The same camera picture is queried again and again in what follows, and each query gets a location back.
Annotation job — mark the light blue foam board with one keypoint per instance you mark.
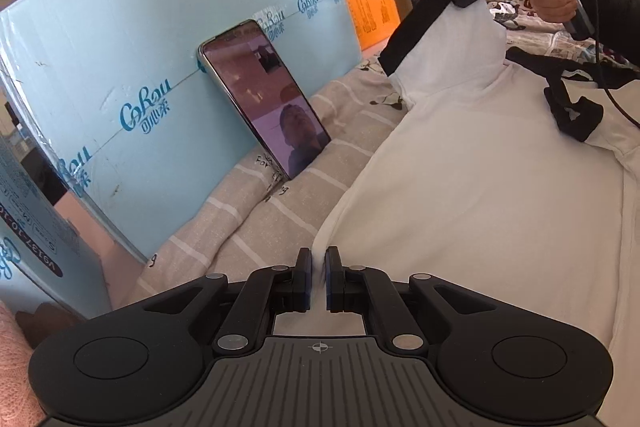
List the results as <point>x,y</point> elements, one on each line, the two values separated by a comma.
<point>125,57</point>

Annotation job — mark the beige striped bedsheet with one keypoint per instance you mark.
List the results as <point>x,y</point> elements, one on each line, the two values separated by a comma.
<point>295,187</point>

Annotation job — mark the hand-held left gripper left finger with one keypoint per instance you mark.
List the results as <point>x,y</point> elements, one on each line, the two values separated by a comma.
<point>305,279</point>

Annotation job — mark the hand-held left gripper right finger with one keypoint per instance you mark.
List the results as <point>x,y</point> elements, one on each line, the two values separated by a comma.
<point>330,279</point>

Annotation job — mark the small light blue printed carton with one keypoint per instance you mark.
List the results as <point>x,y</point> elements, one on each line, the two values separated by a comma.
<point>35,247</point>

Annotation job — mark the floral printed cloth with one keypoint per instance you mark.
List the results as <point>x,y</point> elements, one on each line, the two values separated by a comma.
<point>540,32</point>

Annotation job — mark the pink knitted cloth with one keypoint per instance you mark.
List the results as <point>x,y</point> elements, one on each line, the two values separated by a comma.
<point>17,372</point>

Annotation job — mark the person's right forearm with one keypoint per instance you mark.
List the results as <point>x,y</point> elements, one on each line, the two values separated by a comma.
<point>612,7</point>

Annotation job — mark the white shirt with black trim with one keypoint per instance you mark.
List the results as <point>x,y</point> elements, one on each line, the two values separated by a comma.
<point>480,187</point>

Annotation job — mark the smartphone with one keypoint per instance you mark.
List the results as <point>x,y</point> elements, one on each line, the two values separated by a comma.
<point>265,97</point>

